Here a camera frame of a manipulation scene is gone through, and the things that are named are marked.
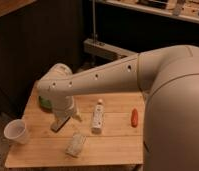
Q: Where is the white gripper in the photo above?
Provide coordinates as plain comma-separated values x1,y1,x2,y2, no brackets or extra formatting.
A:
52,96,82,122

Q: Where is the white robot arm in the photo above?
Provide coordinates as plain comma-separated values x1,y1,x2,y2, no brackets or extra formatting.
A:
37,45,199,171

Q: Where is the green ceramic bowl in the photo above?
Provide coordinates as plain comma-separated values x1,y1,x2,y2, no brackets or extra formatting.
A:
39,97,52,110

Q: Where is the grey rectangular block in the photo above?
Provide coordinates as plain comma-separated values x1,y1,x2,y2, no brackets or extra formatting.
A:
50,118,69,132

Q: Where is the white plastic bottle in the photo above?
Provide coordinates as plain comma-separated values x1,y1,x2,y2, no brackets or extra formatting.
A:
91,99,104,134

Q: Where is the wooden table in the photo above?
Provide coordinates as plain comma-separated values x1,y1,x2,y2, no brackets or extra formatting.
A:
5,90,144,168

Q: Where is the grey metal beam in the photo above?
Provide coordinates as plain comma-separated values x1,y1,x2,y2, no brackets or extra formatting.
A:
83,39,134,61

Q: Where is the dark wooden cabinet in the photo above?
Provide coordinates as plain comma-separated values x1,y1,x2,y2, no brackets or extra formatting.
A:
0,0,83,117

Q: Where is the metal shelf with clutter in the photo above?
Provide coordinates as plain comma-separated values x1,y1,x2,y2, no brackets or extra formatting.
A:
96,0,199,24

